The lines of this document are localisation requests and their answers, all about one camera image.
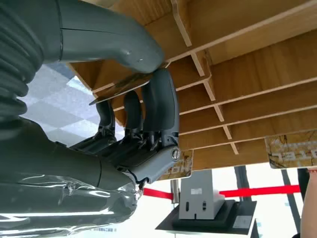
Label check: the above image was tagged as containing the wooden slotted card rack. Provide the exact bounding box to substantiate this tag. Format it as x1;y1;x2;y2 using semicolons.
66;0;317;172

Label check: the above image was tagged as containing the person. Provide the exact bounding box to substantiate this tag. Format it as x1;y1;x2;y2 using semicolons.
297;167;317;238

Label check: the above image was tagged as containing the red barrier belt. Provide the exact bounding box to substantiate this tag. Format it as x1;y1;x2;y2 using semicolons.
143;187;174;201
219;184;301;198

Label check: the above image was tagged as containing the grey kiosk machine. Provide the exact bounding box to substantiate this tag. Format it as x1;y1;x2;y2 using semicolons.
155;169;257;237

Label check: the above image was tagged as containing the chrome stanchion post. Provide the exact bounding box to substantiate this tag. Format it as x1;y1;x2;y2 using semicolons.
170;179;180;204

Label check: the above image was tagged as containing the black frame bar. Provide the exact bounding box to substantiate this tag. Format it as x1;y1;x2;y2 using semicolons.
281;169;302;233
234;166;252;202

